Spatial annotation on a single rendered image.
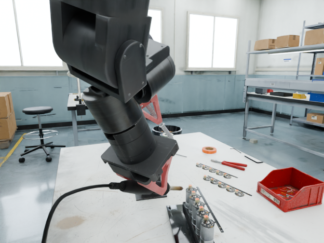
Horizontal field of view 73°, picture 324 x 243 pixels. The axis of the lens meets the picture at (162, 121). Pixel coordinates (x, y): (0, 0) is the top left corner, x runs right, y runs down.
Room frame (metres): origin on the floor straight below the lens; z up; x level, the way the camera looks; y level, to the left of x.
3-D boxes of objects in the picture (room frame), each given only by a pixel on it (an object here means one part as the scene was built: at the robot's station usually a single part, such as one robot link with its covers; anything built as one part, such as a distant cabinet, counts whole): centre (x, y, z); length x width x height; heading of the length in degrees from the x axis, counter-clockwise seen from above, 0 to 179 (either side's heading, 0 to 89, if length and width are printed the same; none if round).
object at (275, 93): (3.01, -1.64, 0.77); 0.24 x 0.16 x 0.04; 17
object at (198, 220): (0.37, -0.08, 0.79); 0.02 x 0.02 x 0.05
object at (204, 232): (0.34, -0.08, 0.79); 0.02 x 0.02 x 0.05
